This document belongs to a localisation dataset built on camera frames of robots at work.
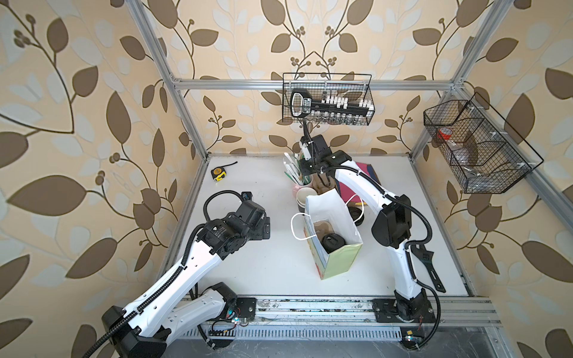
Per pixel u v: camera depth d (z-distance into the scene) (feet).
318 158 2.32
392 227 1.81
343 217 2.47
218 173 3.62
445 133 2.91
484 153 2.41
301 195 3.12
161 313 1.30
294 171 3.01
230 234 1.61
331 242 2.51
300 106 2.78
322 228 3.00
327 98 2.70
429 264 2.77
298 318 2.42
